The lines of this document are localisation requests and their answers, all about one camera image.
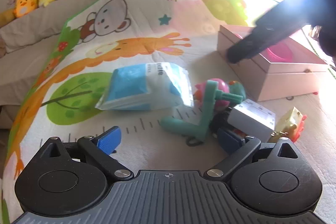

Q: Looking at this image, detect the beige sofa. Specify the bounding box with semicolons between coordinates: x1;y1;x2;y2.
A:
0;0;116;130

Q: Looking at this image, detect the pink cardboard box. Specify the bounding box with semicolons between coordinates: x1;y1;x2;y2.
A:
217;24;330;102

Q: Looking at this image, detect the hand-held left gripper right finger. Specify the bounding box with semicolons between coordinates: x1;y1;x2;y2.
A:
206;127;298;182

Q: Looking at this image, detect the pink perforated plastic toy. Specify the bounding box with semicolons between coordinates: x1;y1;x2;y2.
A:
265;44;294;63

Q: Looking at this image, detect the printed play mat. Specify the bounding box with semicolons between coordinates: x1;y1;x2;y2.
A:
0;0;336;224

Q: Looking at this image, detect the yellow cheese toy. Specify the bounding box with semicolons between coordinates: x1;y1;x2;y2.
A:
268;106;307;143

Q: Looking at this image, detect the teal plastic toy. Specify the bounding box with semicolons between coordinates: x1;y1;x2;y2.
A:
161;79;243;146

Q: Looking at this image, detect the small white box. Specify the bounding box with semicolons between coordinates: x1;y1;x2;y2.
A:
227;99;277;143

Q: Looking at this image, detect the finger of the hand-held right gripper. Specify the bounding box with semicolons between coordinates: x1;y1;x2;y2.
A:
226;0;319;65

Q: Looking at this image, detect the blue wipes packet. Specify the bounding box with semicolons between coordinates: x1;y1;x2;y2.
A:
95;63;195;111

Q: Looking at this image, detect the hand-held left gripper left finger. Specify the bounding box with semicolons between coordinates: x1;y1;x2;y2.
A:
39;126;135;182

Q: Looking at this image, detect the yellow long plush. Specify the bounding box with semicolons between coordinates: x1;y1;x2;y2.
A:
0;7;16;26

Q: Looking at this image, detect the orange tiger plush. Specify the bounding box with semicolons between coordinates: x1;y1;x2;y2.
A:
13;0;38;18

